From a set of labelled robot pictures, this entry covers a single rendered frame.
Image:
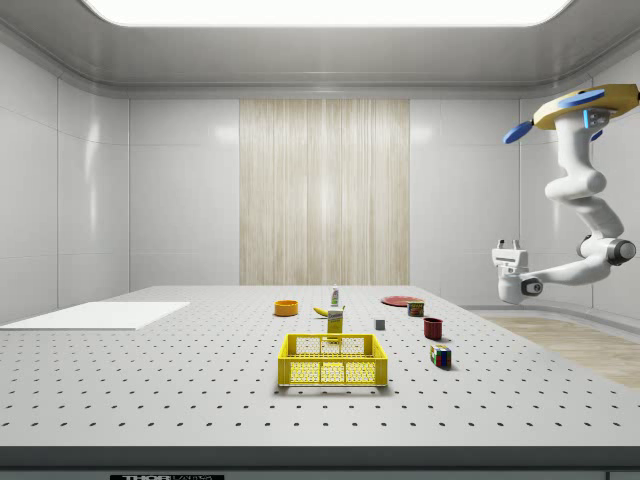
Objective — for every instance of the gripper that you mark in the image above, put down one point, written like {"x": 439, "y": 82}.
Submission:
{"x": 511, "y": 258}

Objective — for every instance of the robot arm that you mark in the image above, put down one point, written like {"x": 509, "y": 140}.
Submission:
{"x": 580, "y": 150}

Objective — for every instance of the red mug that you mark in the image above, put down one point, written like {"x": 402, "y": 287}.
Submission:
{"x": 433, "y": 328}

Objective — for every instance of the flat-sided can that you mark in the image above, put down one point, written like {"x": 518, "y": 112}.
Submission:
{"x": 415, "y": 308}

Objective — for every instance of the puzzle cube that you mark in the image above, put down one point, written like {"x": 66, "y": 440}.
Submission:
{"x": 440, "y": 356}

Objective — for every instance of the red plate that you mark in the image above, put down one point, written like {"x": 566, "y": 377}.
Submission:
{"x": 395, "y": 301}

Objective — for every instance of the small white bottle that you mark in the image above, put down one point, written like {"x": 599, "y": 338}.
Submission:
{"x": 334, "y": 297}

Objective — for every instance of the yellow box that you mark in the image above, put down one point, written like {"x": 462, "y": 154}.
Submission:
{"x": 335, "y": 321}

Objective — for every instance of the drone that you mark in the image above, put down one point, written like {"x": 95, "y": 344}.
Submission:
{"x": 616, "y": 100}

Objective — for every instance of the banana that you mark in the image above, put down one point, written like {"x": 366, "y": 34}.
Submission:
{"x": 321, "y": 311}

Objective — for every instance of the yellow basket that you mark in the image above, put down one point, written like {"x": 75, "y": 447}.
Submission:
{"x": 332, "y": 372}

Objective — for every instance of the yellow bowl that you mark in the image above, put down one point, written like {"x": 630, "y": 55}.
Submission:
{"x": 286, "y": 308}

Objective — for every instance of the white board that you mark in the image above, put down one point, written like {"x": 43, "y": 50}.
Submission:
{"x": 100, "y": 315}

